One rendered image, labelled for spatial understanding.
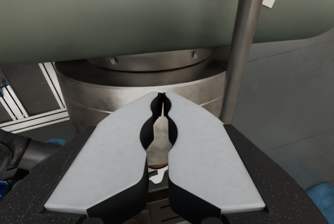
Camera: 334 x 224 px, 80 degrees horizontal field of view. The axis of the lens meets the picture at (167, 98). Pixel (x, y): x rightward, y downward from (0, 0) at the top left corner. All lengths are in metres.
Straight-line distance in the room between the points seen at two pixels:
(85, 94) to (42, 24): 0.11
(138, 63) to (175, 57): 0.05
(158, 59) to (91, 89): 0.09
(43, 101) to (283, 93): 2.06
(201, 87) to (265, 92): 1.92
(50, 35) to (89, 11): 0.04
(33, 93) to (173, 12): 1.30
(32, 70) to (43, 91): 0.14
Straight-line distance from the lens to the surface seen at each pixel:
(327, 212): 3.90
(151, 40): 0.20
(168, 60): 0.27
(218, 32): 0.22
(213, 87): 0.26
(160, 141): 0.27
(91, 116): 0.28
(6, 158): 0.56
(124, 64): 0.27
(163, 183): 0.87
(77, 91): 0.28
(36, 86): 1.41
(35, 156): 0.61
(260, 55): 1.94
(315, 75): 2.50
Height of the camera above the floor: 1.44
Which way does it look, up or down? 58 degrees down
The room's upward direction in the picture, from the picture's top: 152 degrees clockwise
